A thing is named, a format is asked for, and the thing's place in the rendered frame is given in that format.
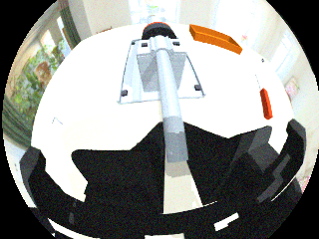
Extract orange rectangular tray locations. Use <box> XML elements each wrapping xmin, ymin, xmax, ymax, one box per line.
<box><xmin>188</xmin><ymin>24</ymin><xmax>243</xmax><ymax>55</ymax></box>

